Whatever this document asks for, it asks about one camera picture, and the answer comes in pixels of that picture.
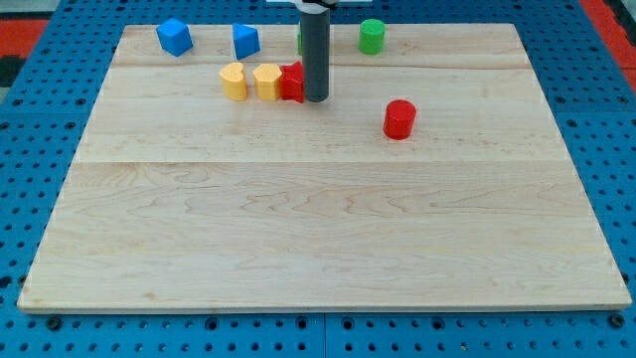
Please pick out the red star block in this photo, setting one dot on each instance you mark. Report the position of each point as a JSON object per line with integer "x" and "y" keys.
{"x": 292, "y": 82}

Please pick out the red cylinder block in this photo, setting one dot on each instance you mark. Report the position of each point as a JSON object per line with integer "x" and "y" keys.
{"x": 399, "y": 119}

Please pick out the wooden board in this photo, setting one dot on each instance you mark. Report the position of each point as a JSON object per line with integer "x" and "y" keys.
{"x": 180, "y": 200}

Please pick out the yellow hexagon block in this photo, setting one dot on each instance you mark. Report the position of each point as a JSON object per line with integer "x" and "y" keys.
{"x": 267, "y": 81}

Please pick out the yellow heart block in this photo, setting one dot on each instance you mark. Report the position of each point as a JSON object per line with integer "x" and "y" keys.
{"x": 233, "y": 81}

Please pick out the green block behind rod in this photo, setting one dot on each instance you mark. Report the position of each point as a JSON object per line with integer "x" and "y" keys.
{"x": 299, "y": 40}

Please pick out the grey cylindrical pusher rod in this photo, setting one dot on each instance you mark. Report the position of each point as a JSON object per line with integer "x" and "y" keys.
{"x": 315, "y": 44}

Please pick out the green cylinder block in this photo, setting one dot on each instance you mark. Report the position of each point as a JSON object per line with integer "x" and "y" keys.
{"x": 371, "y": 36}

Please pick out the blue triangle block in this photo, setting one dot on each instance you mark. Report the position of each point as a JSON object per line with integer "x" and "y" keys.
{"x": 246, "y": 40}

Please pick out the blue cube block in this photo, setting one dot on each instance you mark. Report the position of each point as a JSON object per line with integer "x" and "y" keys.
{"x": 174, "y": 37}

